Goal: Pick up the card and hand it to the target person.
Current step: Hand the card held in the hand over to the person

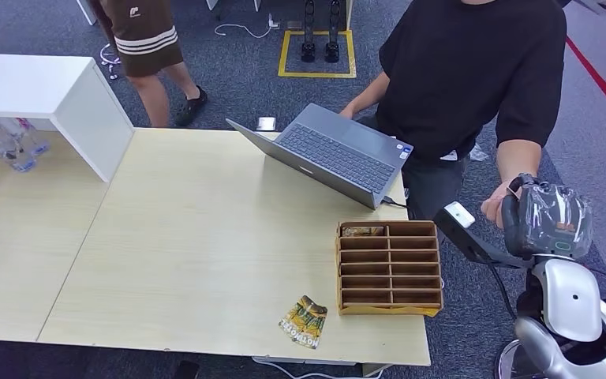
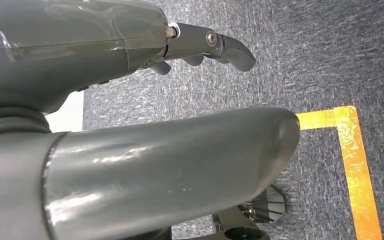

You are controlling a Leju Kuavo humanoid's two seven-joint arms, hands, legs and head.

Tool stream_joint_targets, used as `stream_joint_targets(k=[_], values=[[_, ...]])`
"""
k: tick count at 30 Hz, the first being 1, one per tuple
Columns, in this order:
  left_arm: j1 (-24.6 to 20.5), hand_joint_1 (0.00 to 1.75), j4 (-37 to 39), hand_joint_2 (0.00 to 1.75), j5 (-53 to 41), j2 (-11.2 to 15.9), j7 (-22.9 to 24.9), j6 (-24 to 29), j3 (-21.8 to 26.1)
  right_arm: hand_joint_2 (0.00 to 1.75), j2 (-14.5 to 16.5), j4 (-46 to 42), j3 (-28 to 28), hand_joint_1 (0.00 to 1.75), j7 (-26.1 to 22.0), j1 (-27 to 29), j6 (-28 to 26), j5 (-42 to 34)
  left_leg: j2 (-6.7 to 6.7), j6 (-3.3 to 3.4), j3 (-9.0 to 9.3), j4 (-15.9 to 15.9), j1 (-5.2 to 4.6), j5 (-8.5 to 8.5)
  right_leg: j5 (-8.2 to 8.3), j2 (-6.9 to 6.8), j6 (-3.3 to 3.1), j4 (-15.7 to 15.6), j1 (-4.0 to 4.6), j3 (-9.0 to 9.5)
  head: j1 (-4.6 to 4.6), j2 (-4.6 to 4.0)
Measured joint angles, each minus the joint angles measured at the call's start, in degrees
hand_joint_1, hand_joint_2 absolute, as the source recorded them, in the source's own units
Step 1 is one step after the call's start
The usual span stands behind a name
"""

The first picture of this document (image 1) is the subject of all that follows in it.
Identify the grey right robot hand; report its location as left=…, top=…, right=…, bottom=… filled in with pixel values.
left=501, top=174, right=595, bottom=260

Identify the person's left hand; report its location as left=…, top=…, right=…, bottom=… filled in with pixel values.
left=481, top=180, right=524, bottom=230

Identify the clear plastic hand cover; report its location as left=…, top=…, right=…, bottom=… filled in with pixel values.
left=519, top=182, right=595, bottom=260

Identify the autumn picture card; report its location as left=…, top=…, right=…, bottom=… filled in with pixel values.
left=278, top=295, right=317, bottom=341
left=342, top=226, right=385, bottom=238
left=297, top=298, right=329, bottom=351

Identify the person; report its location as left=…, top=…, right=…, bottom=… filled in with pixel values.
left=339, top=0, right=568, bottom=230
left=88, top=0, right=210, bottom=129

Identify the wooden card rack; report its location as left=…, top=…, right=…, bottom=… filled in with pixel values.
left=335, top=220, right=444, bottom=318

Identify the grey laptop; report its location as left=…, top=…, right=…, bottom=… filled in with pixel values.
left=225, top=102, right=415, bottom=212

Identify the white desk shelf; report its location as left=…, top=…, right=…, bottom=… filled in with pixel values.
left=0, top=53, right=136, bottom=184

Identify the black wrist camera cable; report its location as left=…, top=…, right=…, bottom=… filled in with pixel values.
left=485, top=261, right=518, bottom=321

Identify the black stand post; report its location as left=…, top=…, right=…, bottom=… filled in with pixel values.
left=324, top=0, right=342, bottom=64
left=301, top=0, right=317, bottom=64

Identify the white cable with adapter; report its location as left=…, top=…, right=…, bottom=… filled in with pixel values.
left=214, top=14, right=282, bottom=40

